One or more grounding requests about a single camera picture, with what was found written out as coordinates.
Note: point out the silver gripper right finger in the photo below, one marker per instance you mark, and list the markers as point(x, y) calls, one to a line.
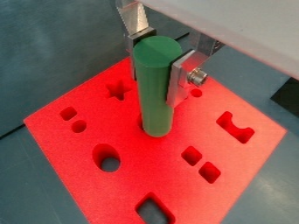
point(186, 73)

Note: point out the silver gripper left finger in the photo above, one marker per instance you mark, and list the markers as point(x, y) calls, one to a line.
point(136, 27)

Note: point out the green round cylinder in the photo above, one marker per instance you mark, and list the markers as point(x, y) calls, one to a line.
point(153, 55)

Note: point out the red foam shape board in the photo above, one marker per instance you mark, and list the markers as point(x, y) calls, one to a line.
point(192, 172)

